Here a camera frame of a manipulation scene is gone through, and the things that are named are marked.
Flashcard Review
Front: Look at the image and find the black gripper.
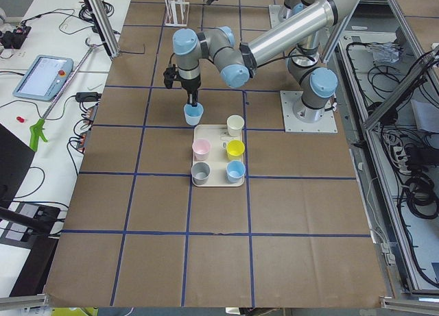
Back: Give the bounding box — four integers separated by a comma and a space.
180, 0, 215, 107

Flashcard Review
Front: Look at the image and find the light blue plastic cup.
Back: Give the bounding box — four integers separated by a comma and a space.
183, 103, 204, 126

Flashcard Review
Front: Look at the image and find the white plastic cup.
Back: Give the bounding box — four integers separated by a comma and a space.
226, 114, 245, 137

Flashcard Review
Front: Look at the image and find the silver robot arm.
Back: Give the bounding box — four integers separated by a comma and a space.
163, 0, 359, 107

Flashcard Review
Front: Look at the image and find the pink plastic cup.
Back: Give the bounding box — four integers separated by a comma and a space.
192, 138, 211, 161

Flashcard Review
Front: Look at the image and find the yellow plastic cup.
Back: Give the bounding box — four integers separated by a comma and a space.
226, 140, 245, 160

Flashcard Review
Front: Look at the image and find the grey plastic cup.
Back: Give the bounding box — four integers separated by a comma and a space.
191, 162, 211, 186

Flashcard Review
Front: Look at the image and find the cream rabbit tray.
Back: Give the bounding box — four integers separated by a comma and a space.
192, 125, 245, 187

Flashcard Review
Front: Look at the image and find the black power adapter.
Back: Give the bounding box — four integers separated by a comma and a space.
75, 92, 102, 103

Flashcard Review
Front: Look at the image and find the metal reacher grabber tool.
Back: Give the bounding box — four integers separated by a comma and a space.
29, 39, 102, 152

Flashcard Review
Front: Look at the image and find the blue teach pendant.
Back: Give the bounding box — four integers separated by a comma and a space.
12, 55, 73, 101

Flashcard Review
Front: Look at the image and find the black teleoperation controller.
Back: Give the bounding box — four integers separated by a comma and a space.
1, 25, 32, 49

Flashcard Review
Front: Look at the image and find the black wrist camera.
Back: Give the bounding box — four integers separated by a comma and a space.
163, 64, 178, 89

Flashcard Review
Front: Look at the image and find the white wire cup rack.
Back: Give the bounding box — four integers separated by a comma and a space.
164, 0, 190, 27

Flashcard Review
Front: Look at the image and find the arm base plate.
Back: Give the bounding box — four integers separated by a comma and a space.
280, 90, 338, 134
269, 5, 292, 28

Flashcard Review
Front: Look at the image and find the aluminium frame post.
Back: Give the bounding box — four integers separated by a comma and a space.
83, 0, 120, 60

